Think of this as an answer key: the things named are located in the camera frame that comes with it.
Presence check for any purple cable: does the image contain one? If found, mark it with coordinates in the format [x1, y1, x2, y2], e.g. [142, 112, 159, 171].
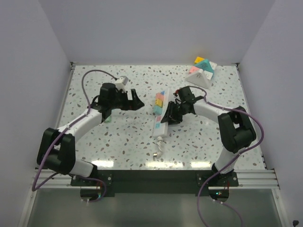
[31, 70, 119, 204]
[194, 86, 265, 227]

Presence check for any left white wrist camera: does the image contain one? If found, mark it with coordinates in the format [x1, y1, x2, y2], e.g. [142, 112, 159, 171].
[114, 76, 129, 92]

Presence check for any light blue plug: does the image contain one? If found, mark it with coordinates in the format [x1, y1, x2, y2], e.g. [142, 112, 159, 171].
[153, 105, 162, 115]

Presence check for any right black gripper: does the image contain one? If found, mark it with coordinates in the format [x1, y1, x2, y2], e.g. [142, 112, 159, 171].
[161, 102, 187, 126]

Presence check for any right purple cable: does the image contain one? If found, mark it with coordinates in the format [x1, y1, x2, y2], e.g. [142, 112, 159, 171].
[194, 86, 265, 227]

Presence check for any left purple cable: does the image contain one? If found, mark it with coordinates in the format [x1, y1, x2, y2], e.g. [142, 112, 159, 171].
[31, 70, 119, 204]

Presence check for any green plug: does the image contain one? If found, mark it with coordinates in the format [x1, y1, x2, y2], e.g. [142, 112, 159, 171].
[104, 116, 112, 123]

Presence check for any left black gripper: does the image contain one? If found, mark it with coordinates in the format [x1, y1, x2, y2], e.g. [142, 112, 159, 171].
[109, 88, 143, 111]

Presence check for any teal triangular socket adapter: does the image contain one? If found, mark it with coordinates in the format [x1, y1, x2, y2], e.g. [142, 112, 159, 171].
[194, 59, 214, 73]

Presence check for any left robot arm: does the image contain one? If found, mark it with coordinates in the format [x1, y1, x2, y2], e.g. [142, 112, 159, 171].
[37, 83, 144, 185]

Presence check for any aluminium rail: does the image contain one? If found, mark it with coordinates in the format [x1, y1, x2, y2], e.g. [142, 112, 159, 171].
[34, 169, 279, 189]

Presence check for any salmon pink plug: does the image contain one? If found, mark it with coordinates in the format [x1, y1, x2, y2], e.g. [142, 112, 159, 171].
[156, 93, 165, 101]

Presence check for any white power strip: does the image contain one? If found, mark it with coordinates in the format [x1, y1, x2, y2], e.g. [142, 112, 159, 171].
[153, 88, 173, 138]

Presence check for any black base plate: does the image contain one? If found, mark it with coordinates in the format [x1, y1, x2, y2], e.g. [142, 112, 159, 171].
[71, 169, 240, 198]

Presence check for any yellow plug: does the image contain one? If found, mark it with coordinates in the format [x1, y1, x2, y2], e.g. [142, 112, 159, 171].
[155, 98, 163, 108]

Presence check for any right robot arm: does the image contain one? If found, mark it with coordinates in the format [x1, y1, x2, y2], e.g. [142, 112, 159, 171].
[160, 86, 257, 186]

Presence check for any white triangular socket adapter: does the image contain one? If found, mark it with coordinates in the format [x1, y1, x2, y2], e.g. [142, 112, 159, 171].
[185, 69, 213, 88]

